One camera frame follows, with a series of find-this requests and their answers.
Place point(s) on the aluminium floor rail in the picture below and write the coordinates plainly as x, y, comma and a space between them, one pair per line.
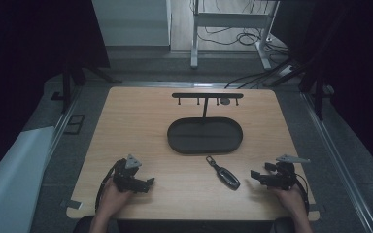
340, 161
63, 119

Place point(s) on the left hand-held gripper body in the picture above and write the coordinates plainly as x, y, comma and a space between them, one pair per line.
127, 176

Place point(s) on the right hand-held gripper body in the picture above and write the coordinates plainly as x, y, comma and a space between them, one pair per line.
283, 176

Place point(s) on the black tripod stand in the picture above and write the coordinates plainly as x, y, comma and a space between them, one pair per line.
68, 84

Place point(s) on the person's dark clothing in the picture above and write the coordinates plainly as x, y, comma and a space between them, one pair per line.
187, 227

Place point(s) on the grey tape piece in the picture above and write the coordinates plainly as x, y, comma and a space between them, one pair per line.
71, 204

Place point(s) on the person's left hand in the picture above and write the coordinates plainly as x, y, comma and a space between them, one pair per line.
114, 199

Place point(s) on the white cabinet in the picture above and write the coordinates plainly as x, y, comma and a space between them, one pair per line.
132, 22

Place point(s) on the white metal desk frame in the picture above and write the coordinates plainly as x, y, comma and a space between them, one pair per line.
230, 20

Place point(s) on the person's right hand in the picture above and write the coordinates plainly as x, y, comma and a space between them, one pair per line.
289, 200

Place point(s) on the black stand legs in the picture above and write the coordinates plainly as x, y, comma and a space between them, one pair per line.
317, 84

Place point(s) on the black car key fob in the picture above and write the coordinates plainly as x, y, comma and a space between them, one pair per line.
226, 177

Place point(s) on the black key rack with tray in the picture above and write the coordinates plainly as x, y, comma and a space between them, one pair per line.
204, 136

